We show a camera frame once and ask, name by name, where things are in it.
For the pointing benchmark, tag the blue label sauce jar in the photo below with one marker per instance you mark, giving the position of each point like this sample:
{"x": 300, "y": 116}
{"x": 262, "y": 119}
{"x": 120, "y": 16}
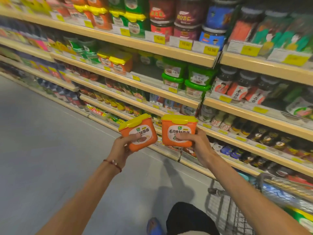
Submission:
{"x": 220, "y": 15}
{"x": 212, "y": 37}

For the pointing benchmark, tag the row of pale white bottles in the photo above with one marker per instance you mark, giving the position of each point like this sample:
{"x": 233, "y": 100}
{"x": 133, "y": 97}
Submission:
{"x": 215, "y": 117}

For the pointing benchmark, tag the row of green sauce packets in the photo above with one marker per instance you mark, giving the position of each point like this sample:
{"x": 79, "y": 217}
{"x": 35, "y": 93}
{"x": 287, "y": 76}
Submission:
{"x": 83, "y": 48}

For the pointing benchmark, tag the row of yellow price tags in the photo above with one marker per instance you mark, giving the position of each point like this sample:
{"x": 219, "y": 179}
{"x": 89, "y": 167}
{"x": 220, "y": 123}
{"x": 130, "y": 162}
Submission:
{"x": 171, "y": 42}

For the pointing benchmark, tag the blue shoe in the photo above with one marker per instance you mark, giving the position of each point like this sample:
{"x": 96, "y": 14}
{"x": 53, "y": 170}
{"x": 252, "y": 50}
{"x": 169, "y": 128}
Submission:
{"x": 154, "y": 227}

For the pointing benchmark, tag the person's leg in black shorts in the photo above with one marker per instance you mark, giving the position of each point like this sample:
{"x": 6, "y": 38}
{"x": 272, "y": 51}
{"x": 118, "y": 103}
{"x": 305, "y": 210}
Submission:
{"x": 188, "y": 220}

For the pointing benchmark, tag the row of green label bottles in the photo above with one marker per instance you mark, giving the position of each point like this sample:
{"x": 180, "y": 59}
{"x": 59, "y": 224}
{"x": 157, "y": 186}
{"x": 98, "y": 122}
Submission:
{"x": 281, "y": 34}

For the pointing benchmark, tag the green yellow packet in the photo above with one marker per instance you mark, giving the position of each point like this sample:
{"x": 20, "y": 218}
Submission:
{"x": 302, "y": 217}

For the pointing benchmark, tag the blue white packet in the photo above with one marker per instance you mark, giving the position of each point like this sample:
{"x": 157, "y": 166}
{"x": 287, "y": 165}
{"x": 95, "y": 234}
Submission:
{"x": 156, "y": 99}

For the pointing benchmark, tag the row of small yellow-capped jars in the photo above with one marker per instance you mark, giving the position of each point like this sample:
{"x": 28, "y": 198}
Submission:
{"x": 110, "y": 102}

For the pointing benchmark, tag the person's left thumb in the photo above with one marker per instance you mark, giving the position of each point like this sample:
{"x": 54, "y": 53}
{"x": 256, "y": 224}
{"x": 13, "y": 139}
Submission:
{"x": 134, "y": 137}

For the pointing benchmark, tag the dark red label sauce jar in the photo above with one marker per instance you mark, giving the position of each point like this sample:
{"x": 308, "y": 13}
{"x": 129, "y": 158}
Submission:
{"x": 187, "y": 31}
{"x": 190, "y": 12}

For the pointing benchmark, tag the green tub green lid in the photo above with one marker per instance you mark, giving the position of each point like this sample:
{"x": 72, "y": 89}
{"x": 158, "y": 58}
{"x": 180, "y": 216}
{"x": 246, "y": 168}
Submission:
{"x": 174, "y": 67}
{"x": 196, "y": 90}
{"x": 201, "y": 75}
{"x": 172, "y": 81}

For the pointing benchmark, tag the row of small dark jars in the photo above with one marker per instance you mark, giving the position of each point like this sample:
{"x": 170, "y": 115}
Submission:
{"x": 256, "y": 160}

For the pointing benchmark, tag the person's left hand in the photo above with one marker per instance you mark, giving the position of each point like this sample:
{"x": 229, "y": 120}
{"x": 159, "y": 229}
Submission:
{"x": 119, "y": 149}

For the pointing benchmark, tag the stack of orange shelf tubs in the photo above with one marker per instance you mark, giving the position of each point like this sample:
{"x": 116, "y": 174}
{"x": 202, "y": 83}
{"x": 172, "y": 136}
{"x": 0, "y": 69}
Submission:
{"x": 97, "y": 14}

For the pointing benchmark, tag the person's left forearm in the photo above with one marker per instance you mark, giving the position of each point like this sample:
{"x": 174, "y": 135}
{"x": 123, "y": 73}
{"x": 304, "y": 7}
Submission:
{"x": 80, "y": 205}

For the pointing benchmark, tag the person's right thumb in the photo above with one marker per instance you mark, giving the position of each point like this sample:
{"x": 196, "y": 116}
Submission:
{"x": 185, "y": 137}

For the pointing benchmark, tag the orange sauce tub yellow lid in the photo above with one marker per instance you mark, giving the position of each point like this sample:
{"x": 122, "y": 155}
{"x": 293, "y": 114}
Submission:
{"x": 177, "y": 124}
{"x": 143, "y": 129}

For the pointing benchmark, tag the row of dark gold-labelled bottles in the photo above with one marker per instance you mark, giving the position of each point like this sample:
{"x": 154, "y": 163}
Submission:
{"x": 266, "y": 137}

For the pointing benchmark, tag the orange shelf tub yellow lid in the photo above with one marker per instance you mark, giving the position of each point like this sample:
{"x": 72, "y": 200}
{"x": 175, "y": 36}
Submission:
{"x": 105, "y": 58}
{"x": 121, "y": 63}

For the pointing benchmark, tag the person's right forearm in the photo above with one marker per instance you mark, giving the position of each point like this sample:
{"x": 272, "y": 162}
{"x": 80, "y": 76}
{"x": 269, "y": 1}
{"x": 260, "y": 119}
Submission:
{"x": 251, "y": 200}

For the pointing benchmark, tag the stack of green yellow-lidded tubs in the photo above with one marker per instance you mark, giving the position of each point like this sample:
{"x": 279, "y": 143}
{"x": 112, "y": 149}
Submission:
{"x": 129, "y": 19}

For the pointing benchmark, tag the person's right hand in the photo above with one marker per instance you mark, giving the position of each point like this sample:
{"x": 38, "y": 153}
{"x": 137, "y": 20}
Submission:
{"x": 201, "y": 148}

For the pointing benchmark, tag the row of dark pink-labelled bottles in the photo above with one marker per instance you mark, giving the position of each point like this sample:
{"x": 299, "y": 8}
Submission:
{"x": 24, "y": 34}

